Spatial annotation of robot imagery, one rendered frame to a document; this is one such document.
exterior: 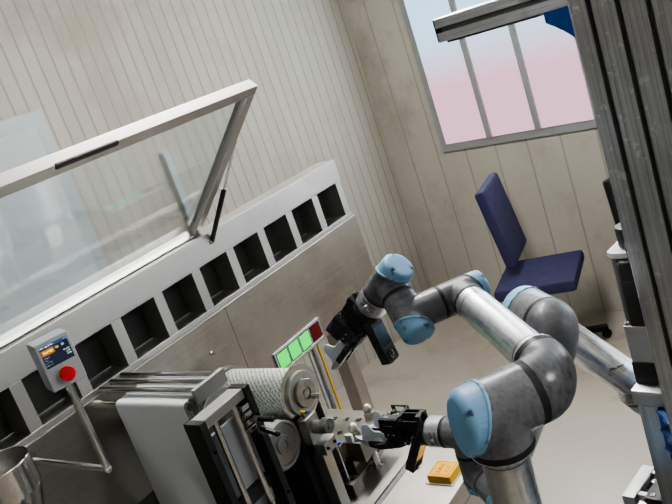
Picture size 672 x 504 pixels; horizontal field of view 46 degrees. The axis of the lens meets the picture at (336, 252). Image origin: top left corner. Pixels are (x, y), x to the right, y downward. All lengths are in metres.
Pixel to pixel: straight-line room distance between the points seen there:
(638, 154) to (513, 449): 0.52
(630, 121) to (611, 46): 0.12
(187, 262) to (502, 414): 1.17
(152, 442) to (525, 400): 0.93
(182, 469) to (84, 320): 0.44
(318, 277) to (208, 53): 2.19
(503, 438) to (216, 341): 1.14
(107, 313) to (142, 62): 2.42
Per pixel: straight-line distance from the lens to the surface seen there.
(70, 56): 4.11
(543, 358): 1.37
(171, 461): 1.91
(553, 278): 4.34
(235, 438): 1.74
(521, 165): 4.87
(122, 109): 4.18
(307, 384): 2.03
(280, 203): 2.53
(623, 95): 1.33
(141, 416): 1.89
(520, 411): 1.33
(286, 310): 2.50
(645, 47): 1.30
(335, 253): 2.72
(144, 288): 2.12
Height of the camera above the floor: 2.07
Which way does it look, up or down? 15 degrees down
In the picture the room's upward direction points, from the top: 19 degrees counter-clockwise
